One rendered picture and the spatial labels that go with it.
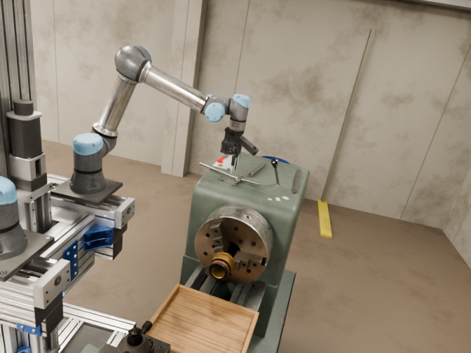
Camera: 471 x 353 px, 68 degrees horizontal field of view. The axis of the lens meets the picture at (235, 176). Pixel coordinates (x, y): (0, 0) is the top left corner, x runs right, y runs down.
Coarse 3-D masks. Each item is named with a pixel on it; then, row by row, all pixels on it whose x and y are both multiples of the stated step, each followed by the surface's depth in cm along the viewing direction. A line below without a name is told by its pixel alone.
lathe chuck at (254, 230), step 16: (224, 208) 145; (208, 224) 140; (224, 224) 138; (240, 224) 136; (256, 224) 138; (208, 240) 143; (240, 240) 139; (256, 240) 136; (208, 256) 146; (240, 272) 143; (256, 272) 141
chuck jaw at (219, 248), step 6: (216, 216) 141; (216, 222) 139; (210, 228) 136; (216, 228) 135; (222, 228) 137; (216, 234) 136; (222, 234) 135; (216, 240) 134; (222, 240) 134; (228, 240) 139; (216, 246) 135; (222, 246) 134; (228, 246) 138; (216, 252) 134
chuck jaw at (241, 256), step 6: (240, 252) 139; (246, 252) 139; (234, 258) 134; (240, 258) 135; (246, 258) 135; (252, 258) 136; (258, 258) 136; (264, 258) 138; (240, 264) 135; (246, 264) 134; (252, 264) 136; (258, 264) 135; (264, 264) 139
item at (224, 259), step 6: (222, 252) 132; (216, 258) 130; (222, 258) 129; (228, 258) 131; (210, 264) 132; (216, 264) 128; (222, 264) 127; (228, 264) 129; (234, 264) 132; (210, 270) 129; (216, 270) 133; (222, 270) 134; (228, 270) 129; (216, 276) 130; (222, 276) 129
